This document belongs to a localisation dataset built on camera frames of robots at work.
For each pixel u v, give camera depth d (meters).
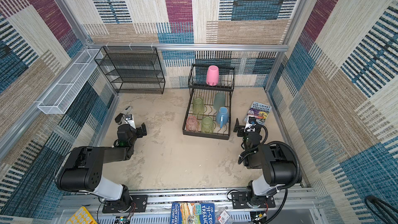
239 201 0.73
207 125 0.90
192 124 0.94
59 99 0.71
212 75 0.91
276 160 0.47
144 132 0.89
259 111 1.05
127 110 1.05
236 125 0.87
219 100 1.04
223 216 0.69
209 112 1.05
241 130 0.81
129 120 0.82
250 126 0.76
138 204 0.73
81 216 0.70
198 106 0.97
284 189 0.48
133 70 1.12
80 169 0.46
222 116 0.92
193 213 0.69
